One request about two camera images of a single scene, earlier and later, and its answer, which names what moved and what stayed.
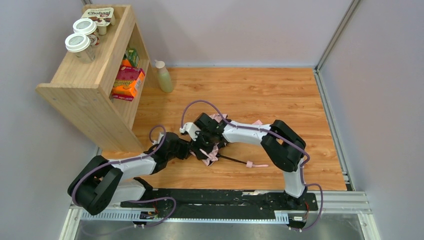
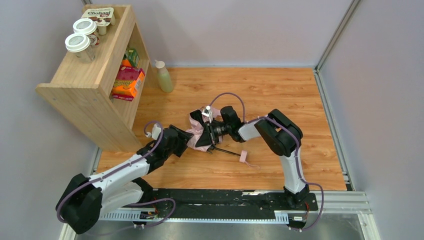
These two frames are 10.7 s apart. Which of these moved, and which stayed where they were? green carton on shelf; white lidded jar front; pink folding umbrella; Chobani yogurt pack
Moved: pink folding umbrella
Stayed: white lidded jar front; green carton on shelf; Chobani yogurt pack
